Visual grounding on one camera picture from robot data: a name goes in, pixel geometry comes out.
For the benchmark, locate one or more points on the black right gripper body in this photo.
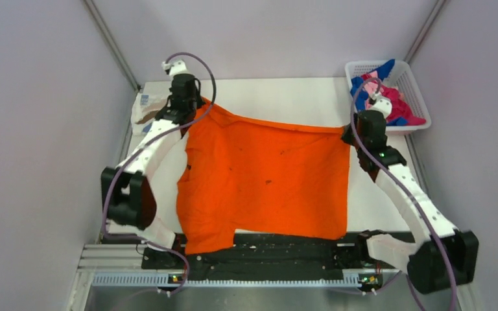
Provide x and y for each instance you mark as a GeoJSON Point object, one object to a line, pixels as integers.
{"type": "Point", "coordinates": [348, 136]}

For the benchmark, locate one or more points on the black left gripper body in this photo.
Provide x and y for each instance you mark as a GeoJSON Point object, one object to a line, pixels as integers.
{"type": "Point", "coordinates": [196, 101]}

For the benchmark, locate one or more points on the orange t shirt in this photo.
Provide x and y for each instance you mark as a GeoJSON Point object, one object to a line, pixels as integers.
{"type": "Point", "coordinates": [261, 176]}

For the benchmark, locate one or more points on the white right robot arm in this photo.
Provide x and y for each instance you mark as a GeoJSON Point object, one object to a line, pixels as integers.
{"type": "Point", "coordinates": [441, 255]}

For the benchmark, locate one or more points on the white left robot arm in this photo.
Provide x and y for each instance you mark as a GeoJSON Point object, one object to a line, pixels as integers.
{"type": "Point", "coordinates": [127, 196]}

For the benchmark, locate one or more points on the magenta t shirt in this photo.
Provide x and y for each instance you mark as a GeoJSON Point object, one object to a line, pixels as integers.
{"type": "Point", "coordinates": [401, 114]}

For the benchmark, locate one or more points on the light pink t shirt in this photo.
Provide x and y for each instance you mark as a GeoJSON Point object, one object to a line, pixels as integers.
{"type": "Point", "coordinates": [374, 86]}

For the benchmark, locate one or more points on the blue t shirt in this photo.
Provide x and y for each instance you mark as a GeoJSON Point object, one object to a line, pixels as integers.
{"type": "Point", "coordinates": [383, 70]}

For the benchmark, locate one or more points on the white plastic laundry basket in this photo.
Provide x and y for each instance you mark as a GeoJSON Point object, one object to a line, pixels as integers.
{"type": "Point", "coordinates": [403, 79]}

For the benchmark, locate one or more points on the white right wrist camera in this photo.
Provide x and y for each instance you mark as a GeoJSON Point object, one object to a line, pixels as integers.
{"type": "Point", "coordinates": [377, 102]}

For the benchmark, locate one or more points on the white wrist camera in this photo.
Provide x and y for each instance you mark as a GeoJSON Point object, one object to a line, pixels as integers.
{"type": "Point", "coordinates": [175, 67]}
{"type": "Point", "coordinates": [377, 102]}

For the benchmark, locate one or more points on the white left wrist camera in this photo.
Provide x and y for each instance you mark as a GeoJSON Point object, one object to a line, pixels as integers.
{"type": "Point", "coordinates": [175, 67]}

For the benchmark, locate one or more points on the left corner aluminium post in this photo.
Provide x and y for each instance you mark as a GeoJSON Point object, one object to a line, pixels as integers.
{"type": "Point", "coordinates": [110, 43]}

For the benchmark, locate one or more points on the corner aluminium post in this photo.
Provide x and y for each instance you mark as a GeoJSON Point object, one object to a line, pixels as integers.
{"type": "Point", "coordinates": [425, 29]}
{"type": "Point", "coordinates": [110, 43]}

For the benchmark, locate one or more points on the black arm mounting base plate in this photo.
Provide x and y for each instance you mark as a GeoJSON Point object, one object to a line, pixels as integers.
{"type": "Point", "coordinates": [266, 257]}

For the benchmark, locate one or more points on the right corner aluminium post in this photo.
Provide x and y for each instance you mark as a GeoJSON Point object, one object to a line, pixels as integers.
{"type": "Point", "coordinates": [425, 29]}

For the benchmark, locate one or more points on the aluminium frame rail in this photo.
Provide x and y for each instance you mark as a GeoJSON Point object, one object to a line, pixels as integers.
{"type": "Point", "coordinates": [120, 265]}

